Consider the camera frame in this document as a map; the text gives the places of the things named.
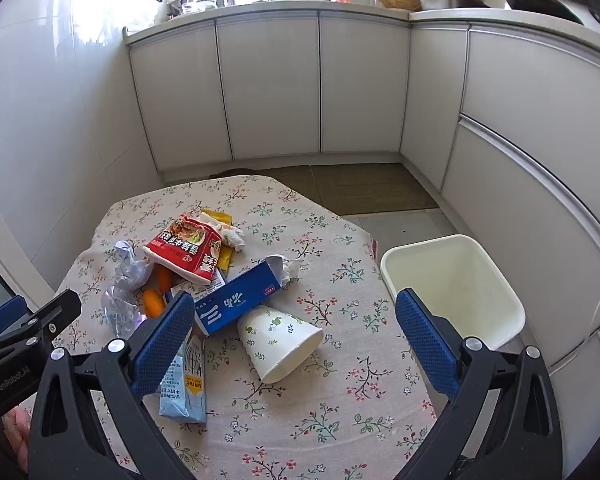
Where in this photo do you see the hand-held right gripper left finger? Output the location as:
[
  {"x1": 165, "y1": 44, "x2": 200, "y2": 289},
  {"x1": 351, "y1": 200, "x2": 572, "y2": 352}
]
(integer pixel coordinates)
[{"x1": 27, "y1": 290, "x2": 197, "y2": 480}]

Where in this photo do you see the red instant noodle packet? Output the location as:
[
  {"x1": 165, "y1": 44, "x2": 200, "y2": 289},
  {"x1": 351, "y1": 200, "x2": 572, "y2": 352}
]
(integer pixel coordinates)
[{"x1": 144, "y1": 214, "x2": 225, "y2": 286}]

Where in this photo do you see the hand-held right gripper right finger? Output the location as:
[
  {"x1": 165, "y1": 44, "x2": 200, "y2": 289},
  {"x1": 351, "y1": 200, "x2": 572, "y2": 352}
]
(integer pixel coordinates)
[{"x1": 395, "y1": 287, "x2": 566, "y2": 480}]

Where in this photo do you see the white kitchen countertop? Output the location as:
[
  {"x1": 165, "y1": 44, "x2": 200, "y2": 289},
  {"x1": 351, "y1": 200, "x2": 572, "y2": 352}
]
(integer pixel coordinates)
[{"x1": 122, "y1": 0, "x2": 600, "y2": 78}]

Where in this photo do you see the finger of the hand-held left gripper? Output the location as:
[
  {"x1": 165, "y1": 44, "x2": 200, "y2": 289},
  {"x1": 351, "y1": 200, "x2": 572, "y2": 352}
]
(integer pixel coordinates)
[
  {"x1": 0, "y1": 288, "x2": 83, "y2": 358},
  {"x1": 0, "y1": 295, "x2": 29, "y2": 338}
]

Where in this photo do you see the floral tablecloth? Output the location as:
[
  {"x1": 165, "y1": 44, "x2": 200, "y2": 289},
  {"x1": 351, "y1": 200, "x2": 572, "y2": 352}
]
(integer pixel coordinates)
[{"x1": 55, "y1": 174, "x2": 443, "y2": 480}]

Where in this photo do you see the white plastic bin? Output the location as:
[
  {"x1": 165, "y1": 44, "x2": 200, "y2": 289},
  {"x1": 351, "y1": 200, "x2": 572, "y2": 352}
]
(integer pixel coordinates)
[{"x1": 380, "y1": 234, "x2": 527, "y2": 356}]

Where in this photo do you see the printed tissue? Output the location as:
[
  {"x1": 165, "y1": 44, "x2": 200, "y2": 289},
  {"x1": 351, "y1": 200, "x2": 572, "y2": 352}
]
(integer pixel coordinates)
[{"x1": 219, "y1": 224, "x2": 245, "y2": 252}]

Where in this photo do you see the orange peel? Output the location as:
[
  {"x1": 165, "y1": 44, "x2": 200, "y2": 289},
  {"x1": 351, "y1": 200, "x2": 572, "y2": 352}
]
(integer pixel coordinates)
[{"x1": 143, "y1": 265, "x2": 174, "y2": 319}]

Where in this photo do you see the yellow snack packet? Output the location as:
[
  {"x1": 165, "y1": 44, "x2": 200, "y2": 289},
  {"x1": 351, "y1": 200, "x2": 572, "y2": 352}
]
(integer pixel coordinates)
[{"x1": 200, "y1": 208, "x2": 236, "y2": 273}]

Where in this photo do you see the blue and white carton box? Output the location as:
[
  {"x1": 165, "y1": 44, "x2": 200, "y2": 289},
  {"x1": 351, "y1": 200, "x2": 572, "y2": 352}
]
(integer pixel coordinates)
[{"x1": 165, "y1": 255, "x2": 291, "y2": 337}]

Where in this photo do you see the crushed clear plastic bottle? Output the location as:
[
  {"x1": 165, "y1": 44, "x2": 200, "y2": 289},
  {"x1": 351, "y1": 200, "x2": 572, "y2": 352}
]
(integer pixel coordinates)
[{"x1": 100, "y1": 240, "x2": 148, "y2": 341}]

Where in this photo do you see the floral paper cup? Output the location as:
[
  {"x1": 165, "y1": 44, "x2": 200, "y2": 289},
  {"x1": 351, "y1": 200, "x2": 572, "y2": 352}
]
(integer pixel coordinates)
[{"x1": 237, "y1": 304, "x2": 324, "y2": 383}]

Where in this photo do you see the brown woven floor mat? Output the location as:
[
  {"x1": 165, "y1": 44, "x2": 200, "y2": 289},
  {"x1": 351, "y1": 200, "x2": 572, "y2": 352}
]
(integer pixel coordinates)
[{"x1": 260, "y1": 162, "x2": 440, "y2": 216}]

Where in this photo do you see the small milk carton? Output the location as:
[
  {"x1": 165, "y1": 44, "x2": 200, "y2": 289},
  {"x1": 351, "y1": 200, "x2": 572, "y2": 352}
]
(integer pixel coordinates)
[{"x1": 159, "y1": 332, "x2": 208, "y2": 425}]

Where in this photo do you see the person's left hand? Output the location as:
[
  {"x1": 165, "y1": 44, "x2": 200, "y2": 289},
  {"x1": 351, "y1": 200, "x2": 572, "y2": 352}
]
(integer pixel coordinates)
[{"x1": 0, "y1": 406, "x2": 32, "y2": 468}]

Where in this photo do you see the plain white tissue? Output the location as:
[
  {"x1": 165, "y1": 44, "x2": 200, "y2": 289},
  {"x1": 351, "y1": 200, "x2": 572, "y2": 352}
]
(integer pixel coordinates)
[{"x1": 279, "y1": 256, "x2": 302, "y2": 286}]

